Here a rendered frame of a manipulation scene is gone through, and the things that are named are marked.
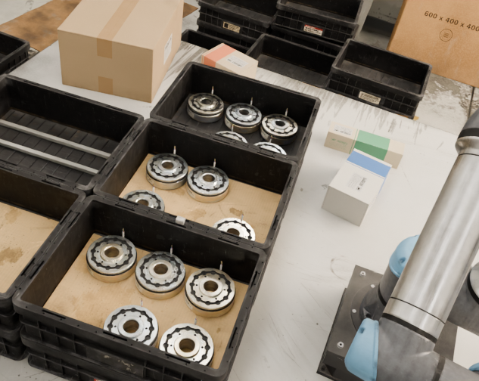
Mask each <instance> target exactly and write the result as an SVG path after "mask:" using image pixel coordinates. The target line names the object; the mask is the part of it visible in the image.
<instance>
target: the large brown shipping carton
mask: <svg viewBox="0 0 479 381"><path fill-rule="evenodd" d="M183 4H184V0H82V1H81V2H80V3H79V4H78V5H77V6H76V8H75V9H74V10H73V11H72V13H71V14H70V15H69V16H68V17H67V19H66V20H65V21H64V22H63V23H62V24H61V25H60V26H59V27H58V44H59V53H60V61H61V77H62V84H63V85H68V86H73V87H77V88H83V89H87V90H90V91H97V92H101V93H105V94H111V95H115V96H119V97H122V98H129V99H133V100H137V101H143V102H147V103H152V101H153V99H154V97H155V95H156V93H157V91H158V89H159V87H160V85H161V83H162V81H163V78H164V76H165V75H166V72H167V70H168V69H169V67H170V64H171V63H172V61H173V58H174V57H175V55H176V52H177V51H178V49H179V46H180V45H181V34H182V15H183Z"/></svg>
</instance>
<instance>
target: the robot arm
mask: <svg viewBox="0 0 479 381"><path fill-rule="evenodd" d="M455 149H456V151H457V154H458V156H457V157H456V160H455V162H454V164H453V167H452V168H451V170H450V172H449V174H448V176H447V178H446V181H445V183H444V185H443V187H442V189H441V191H440V194H439V196H438V198H437V200H436V202H435V204H434V206H433V208H432V210H431V213H430V215H429V216H428V219H427V221H426V222H425V226H424V227H423V229H422V231H421V233H420V234H418V235H415V236H413V237H407V238H406V239H404V240H402V241H401V242H400V243H399V244H398V246H397V247H396V249H395V251H394V252H393V253H392V255H391V256H390V259H389V263H388V265H387V268H386V270H385V272H384V275H383V277H382V279H381V281H380V283H379V284H378V285H376V286H375V287H373V288H372V289H371V290H369V291H368V292H367V293H366V295H365V296H364V298H363V300H362V303H361V305H360V308H359V314H360V318H361V321H362V323H361V325H360V327H359V329H358V331H357V333H356V335H355V337H354V339H353V342H352V344H351V346H350V348H349V350H348V352H347V355H346V357H345V359H344V363H345V367H346V368H347V370H348V371H350V372H351V373H352V374H354V375H356V376H357V377H359V378H360V379H363V380H364V381H479V362H477V363H476V364H473V365H471V366H470V367H469V368H468V369H467V368H465V367H463V366H461V365H459V364H457V363H455V362H453V361H451V360H450V359H448V358H445V357H444V356H442V355H440V354H438V353H436V352H434V351H433V350H434V347H435V344H436V343H437V339H438V337H439V335H440V333H441V331H442V329H443V326H444V324H445V323H446V321H449V322H450V323H452V324H455V325H456V326H458V327H461V328H462V329H464V330H467V331H469V332H471V333H473V334H475V335H477V336H479V262H478V263H476V264H475V265H474V267H472V266H471V265H472V263H473V261H474V258H475V256H476V255H477V252H478V250H479V108H478V109H477V110H476V111H475V112H474V113H473V114H472V115H471V116H470V118H469V119H468V120H467V122H466V123H465V124H464V126H463V128H462V130H461V132H460V133H459V136H458V138H457V140H456V142H455Z"/></svg>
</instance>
